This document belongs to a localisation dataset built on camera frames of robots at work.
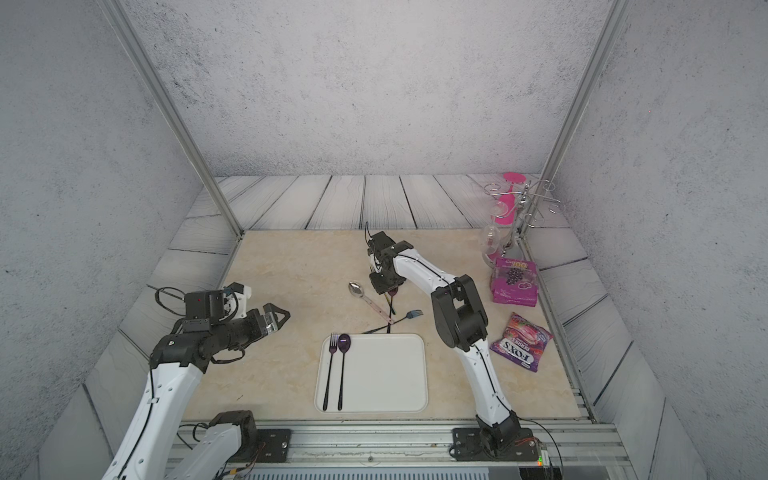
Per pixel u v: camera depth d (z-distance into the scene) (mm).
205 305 566
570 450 726
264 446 724
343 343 893
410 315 958
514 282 961
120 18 703
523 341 885
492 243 995
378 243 817
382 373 845
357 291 1016
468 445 727
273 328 671
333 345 909
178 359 494
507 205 895
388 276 859
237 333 631
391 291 959
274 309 691
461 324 586
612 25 719
